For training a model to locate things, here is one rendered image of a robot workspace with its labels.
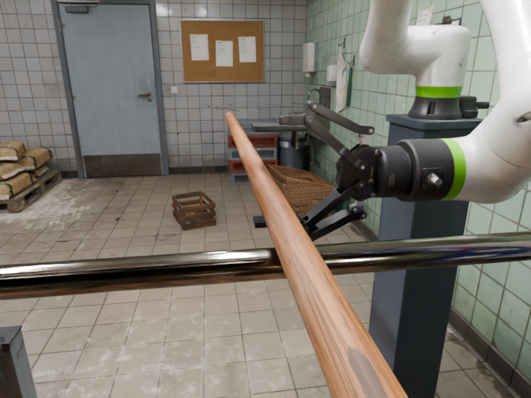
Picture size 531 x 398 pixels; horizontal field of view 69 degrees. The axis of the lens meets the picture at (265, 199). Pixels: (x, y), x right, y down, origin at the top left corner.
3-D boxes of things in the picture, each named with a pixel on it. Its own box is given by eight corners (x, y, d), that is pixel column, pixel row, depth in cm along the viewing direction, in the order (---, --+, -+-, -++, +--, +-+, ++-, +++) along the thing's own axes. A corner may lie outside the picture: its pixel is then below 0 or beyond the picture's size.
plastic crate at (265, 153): (277, 159, 469) (277, 147, 464) (227, 160, 462) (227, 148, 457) (273, 152, 507) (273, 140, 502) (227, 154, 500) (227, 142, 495)
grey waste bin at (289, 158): (307, 181, 487) (309, 137, 470) (279, 182, 482) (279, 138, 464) (301, 174, 522) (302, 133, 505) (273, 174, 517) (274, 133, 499)
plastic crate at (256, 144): (277, 147, 463) (277, 134, 458) (227, 148, 458) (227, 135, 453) (274, 141, 501) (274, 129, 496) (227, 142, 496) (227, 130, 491)
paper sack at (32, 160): (35, 172, 424) (32, 157, 418) (0, 174, 420) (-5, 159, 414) (56, 158, 482) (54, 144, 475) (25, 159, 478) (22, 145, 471)
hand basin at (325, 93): (327, 174, 425) (332, 88, 396) (295, 174, 420) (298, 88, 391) (316, 163, 469) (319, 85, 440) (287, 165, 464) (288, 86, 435)
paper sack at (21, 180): (9, 203, 370) (5, 186, 364) (-31, 204, 367) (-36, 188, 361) (38, 182, 428) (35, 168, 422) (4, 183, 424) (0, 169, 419)
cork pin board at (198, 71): (265, 83, 496) (265, 20, 473) (182, 83, 482) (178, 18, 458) (264, 82, 499) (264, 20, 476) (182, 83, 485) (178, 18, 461)
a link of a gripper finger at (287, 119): (317, 124, 52) (318, 101, 51) (280, 125, 51) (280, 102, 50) (314, 122, 53) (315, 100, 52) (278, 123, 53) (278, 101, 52)
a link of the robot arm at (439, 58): (401, 94, 120) (409, 28, 114) (456, 95, 117) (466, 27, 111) (407, 97, 108) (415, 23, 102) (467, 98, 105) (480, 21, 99)
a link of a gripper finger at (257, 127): (306, 130, 51) (306, 125, 51) (254, 132, 50) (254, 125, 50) (301, 127, 54) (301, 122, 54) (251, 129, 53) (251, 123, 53)
